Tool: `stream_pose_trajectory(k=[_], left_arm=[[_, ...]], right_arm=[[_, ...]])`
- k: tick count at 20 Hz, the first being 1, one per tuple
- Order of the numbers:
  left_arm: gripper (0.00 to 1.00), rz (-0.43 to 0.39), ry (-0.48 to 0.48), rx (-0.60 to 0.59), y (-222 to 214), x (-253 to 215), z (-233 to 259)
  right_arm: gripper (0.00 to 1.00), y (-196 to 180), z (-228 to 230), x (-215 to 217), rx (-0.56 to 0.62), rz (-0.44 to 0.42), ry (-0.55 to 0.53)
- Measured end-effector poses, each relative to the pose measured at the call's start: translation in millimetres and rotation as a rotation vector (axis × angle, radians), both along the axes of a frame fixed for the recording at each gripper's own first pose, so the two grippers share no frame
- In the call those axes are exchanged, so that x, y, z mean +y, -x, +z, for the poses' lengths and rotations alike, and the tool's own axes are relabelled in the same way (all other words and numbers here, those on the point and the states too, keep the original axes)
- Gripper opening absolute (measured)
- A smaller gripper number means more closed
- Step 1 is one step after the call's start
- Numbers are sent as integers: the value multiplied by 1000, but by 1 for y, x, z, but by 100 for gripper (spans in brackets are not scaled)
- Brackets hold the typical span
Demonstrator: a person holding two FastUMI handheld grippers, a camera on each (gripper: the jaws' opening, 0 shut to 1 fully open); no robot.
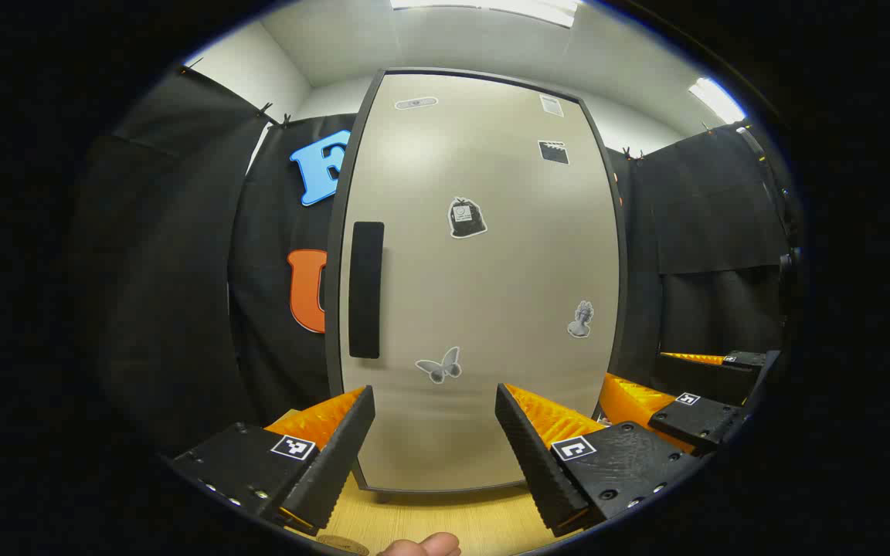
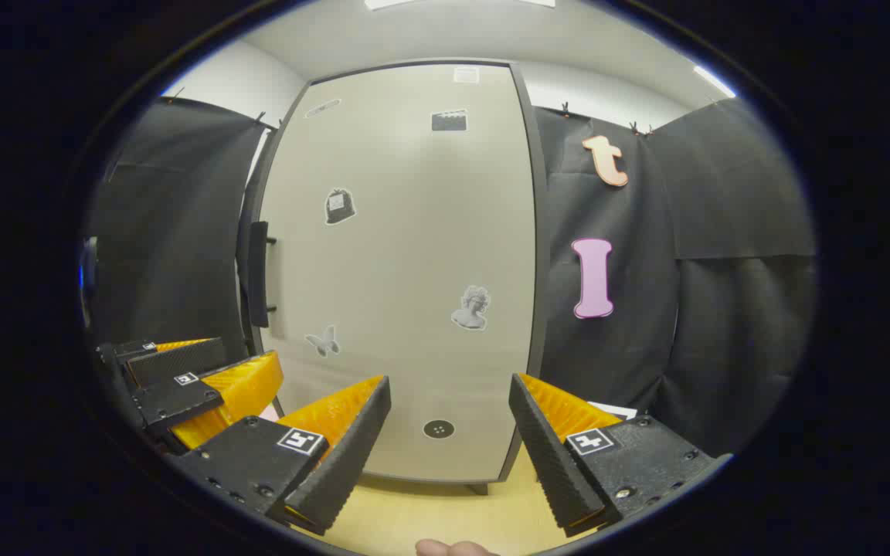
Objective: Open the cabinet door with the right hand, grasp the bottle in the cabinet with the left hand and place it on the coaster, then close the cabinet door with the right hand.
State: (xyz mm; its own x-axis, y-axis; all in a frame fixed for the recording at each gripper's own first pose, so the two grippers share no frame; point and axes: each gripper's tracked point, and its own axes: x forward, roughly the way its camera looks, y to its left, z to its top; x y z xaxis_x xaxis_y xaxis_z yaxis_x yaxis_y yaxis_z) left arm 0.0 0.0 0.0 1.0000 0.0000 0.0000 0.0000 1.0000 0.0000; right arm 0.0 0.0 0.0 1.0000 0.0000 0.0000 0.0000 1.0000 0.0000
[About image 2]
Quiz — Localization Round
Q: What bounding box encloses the black door handle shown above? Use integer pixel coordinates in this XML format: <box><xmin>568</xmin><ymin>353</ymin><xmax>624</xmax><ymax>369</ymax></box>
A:
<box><xmin>248</xmin><ymin>222</ymin><xmax>277</xmax><ymax>328</ymax></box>

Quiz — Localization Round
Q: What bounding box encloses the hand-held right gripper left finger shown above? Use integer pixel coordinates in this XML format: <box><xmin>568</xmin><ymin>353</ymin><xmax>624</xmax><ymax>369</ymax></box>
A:
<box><xmin>167</xmin><ymin>376</ymin><xmax>392</xmax><ymax>535</ymax></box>

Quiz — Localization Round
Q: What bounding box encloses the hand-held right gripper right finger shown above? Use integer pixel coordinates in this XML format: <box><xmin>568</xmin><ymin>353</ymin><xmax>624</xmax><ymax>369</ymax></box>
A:
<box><xmin>508</xmin><ymin>374</ymin><xmax>732</xmax><ymax>539</ymax></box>

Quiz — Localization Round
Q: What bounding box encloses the grey cabinet door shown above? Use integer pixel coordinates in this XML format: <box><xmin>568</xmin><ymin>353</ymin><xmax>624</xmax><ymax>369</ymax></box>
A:
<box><xmin>248</xmin><ymin>60</ymin><xmax>550</xmax><ymax>486</ymax></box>

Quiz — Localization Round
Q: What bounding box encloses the grey cabinet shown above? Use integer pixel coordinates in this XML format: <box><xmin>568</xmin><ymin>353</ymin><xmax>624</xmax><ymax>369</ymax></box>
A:
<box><xmin>235</xmin><ymin>127</ymin><xmax>492</xmax><ymax>497</ymax></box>

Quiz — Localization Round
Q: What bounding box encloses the black backdrop cloth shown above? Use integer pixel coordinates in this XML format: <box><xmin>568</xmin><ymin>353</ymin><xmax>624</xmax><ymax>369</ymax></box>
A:
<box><xmin>86</xmin><ymin>97</ymin><xmax>817</xmax><ymax>456</ymax></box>

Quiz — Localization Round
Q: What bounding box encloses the white photo card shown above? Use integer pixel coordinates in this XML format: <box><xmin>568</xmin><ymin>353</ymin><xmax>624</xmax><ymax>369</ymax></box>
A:
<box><xmin>588</xmin><ymin>402</ymin><xmax>639</xmax><ymax>422</ymax></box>

